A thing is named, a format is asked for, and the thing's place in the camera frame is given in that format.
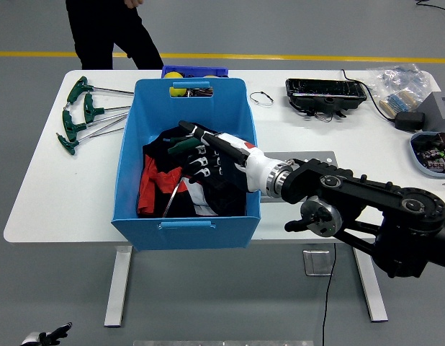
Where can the robot left hand black fingers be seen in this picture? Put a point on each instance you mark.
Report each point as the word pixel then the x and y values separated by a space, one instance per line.
pixel 53 335

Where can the person's left hand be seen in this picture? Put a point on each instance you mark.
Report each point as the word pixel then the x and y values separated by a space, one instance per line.
pixel 133 3

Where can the robot right hand white shell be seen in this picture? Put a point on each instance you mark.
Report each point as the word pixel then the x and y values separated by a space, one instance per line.
pixel 244 158

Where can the grey green tool holder rack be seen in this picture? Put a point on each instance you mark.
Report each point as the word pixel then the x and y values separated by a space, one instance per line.
pixel 309 155

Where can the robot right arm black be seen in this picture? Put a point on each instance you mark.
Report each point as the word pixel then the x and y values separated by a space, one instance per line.
pixel 370 194

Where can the light blue plastic storage box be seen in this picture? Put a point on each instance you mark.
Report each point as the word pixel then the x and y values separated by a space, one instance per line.
pixel 186 234

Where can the grey box device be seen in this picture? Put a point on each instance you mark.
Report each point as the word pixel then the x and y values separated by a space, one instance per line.
pixel 438 108

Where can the person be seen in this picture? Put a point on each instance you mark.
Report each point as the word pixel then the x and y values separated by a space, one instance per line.
pixel 100 32

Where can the white table leg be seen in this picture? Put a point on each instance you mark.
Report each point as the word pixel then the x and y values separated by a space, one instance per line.
pixel 372 295
pixel 118 288

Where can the small yellow ball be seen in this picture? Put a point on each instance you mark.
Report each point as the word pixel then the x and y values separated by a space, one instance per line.
pixel 210 76

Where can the dark blue plastic bin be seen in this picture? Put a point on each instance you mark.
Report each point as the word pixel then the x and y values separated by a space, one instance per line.
pixel 193 69

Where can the black red folded garment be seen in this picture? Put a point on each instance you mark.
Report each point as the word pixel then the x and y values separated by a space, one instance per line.
pixel 154 180

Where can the black plastic tray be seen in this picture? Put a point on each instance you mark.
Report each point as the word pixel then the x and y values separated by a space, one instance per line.
pixel 323 94

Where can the metal floor socket plate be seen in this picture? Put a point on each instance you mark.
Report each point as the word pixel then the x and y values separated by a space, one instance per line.
pixel 316 263

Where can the beige resistor strip pack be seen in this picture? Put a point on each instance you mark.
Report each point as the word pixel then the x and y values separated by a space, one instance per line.
pixel 399 102

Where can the black power adapter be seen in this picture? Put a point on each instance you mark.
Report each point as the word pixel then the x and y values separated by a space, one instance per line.
pixel 409 120

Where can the clear plastic parts bag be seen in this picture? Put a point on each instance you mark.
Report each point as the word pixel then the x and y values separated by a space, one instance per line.
pixel 399 77

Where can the pale blue parts tray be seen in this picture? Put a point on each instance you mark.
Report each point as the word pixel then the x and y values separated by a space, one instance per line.
pixel 433 155

